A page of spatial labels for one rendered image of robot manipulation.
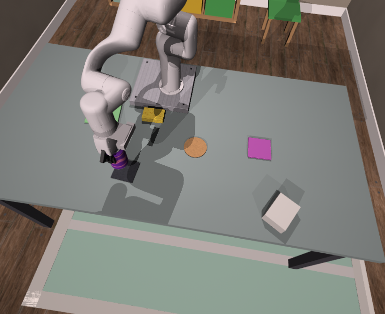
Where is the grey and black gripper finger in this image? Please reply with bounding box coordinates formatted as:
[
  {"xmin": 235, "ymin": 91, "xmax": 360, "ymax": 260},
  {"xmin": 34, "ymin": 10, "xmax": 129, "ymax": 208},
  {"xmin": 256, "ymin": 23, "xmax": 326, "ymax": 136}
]
[{"xmin": 100, "ymin": 150, "xmax": 116, "ymax": 164}]

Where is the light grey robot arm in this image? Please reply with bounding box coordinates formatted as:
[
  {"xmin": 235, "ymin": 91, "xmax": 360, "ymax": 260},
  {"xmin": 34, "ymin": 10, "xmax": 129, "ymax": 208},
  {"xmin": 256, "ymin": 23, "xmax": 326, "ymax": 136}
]
[{"xmin": 80, "ymin": 0, "xmax": 198, "ymax": 151}]

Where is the round cork coaster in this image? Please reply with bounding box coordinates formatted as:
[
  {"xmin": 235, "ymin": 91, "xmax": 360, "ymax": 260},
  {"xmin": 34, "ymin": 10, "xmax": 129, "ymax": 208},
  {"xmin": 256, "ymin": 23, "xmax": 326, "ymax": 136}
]
[{"xmin": 184, "ymin": 137, "xmax": 207, "ymax": 158}]

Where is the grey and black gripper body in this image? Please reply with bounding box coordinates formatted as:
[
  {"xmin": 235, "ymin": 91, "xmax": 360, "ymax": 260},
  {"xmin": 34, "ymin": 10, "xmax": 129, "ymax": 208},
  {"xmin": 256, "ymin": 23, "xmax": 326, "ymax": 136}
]
[{"xmin": 93, "ymin": 134, "xmax": 117, "ymax": 156}]

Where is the flat green square pad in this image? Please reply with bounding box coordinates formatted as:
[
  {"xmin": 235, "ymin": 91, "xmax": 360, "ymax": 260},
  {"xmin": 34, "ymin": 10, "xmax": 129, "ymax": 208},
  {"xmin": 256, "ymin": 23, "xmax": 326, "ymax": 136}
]
[{"xmin": 84, "ymin": 105, "xmax": 122, "ymax": 123}]

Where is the dark grey square slate coaster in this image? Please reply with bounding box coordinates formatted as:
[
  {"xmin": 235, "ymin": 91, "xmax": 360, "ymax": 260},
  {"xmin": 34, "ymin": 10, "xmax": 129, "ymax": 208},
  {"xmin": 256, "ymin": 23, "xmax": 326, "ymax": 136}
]
[{"xmin": 111, "ymin": 161, "xmax": 140, "ymax": 183}]

